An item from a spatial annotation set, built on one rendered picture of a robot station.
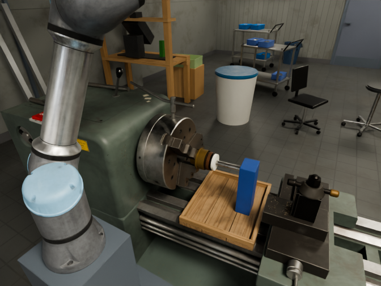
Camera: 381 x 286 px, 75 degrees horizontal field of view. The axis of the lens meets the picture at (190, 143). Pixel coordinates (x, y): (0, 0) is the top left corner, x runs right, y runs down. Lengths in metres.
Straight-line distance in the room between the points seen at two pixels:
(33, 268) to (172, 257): 0.75
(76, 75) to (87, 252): 0.42
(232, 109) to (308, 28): 4.85
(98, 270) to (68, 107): 0.40
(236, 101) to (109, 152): 2.82
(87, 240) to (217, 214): 0.56
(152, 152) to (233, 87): 2.65
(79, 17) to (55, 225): 0.42
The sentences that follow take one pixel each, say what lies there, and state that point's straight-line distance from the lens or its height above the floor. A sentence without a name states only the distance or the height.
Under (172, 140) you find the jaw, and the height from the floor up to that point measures 1.19.
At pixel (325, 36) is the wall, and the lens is 8.03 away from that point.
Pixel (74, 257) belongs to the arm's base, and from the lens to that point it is 0.70.
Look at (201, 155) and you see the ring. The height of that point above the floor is 1.11.
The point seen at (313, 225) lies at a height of 1.02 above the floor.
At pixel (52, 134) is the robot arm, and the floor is 1.38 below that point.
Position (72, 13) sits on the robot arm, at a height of 1.64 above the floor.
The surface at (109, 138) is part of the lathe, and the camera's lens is 0.93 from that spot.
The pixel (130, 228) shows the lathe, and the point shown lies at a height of 0.78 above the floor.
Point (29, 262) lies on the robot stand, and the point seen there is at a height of 1.10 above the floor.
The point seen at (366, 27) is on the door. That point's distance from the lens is 7.95.
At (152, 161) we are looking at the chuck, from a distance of 0.97.
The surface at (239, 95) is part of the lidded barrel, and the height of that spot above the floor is 0.48.
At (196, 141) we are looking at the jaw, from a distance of 1.10.
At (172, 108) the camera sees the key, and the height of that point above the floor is 1.28.
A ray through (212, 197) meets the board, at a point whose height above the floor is 0.89.
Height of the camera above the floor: 1.67
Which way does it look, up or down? 31 degrees down
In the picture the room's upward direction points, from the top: 1 degrees counter-clockwise
